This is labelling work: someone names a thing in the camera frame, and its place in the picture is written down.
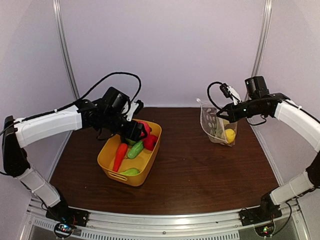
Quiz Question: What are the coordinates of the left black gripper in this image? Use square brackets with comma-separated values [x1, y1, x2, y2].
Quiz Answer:
[102, 111, 147, 142]

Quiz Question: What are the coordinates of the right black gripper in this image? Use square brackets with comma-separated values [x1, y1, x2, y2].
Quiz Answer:
[217, 97, 265, 123]

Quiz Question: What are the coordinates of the red toy apple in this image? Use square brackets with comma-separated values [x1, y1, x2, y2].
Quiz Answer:
[138, 121, 152, 138]
[143, 134, 158, 151]

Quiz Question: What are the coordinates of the clear dotted zip bag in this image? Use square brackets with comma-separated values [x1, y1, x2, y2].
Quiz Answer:
[196, 98, 238, 147]

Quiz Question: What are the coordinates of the yellow toy apple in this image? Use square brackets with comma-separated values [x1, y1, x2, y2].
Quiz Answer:
[224, 128, 236, 144]

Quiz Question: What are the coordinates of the yellow plastic basket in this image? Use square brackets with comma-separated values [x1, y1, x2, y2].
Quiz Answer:
[97, 121, 162, 187]

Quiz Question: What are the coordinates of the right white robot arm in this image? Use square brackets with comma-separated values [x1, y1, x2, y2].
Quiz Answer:
[216, 76, 320, 221]

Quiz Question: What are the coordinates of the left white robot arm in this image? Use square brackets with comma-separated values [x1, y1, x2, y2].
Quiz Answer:
[1, 87, 147, 222]

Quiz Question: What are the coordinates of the green toy cabbage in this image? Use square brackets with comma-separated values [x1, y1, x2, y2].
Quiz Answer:
[124, 138, 137, 146]

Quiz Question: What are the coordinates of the green toy cucumber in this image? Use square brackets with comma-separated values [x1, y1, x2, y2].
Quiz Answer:
[127, 141, 144, 159]

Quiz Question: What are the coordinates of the red toy chili pepper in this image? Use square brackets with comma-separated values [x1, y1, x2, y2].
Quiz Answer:
[112, 143, 128, 172]

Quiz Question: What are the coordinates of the green toy pear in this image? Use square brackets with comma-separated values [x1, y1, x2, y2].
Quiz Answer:
[120, 167, 140, 176]

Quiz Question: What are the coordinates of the right circuit board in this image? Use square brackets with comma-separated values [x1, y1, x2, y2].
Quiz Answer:
[254, 222, 275, 238]

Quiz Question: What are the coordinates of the circuit board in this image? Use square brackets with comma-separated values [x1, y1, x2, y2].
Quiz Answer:
[53, 222, 75, 238]
[254, 222, 275, 238]

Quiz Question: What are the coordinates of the left circuit board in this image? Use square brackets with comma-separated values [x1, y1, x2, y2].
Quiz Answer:
[53, 222, 75, 238]

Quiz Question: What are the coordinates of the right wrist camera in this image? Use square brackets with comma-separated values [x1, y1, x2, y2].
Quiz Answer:
[219, 83, 242, 105]

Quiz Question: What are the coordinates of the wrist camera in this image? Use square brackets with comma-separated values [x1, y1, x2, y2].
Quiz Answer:
[219, 83, 242, 105]
[125, 100, 144, 122]

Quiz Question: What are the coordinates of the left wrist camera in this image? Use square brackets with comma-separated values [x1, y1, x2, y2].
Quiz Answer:
[125, 100, 144, 122]

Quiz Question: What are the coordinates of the left black cable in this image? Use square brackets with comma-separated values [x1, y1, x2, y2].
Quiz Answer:
[74, 71, 142, 106]

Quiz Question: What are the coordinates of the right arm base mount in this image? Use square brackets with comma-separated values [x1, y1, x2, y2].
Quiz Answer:
[238, 193, 282, 226]

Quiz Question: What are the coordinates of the right aluminium frame post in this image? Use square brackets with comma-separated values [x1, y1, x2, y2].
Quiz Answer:
[251, 0, 273, 77]

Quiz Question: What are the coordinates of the aluminium frame post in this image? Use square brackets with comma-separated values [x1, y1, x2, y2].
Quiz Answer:
[251, 0, 273, 77]
[52, 0, 80, 100]

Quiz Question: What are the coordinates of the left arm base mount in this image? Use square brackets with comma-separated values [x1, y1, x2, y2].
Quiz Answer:
[45, 196, 89, 227]

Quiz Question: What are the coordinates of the front aluminium rail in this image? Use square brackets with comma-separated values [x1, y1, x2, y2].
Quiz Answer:
[24, 197, 308, 240]

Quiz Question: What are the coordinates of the left aluminium frame post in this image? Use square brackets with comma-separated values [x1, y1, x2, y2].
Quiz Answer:
[52, 0, 80, 100]

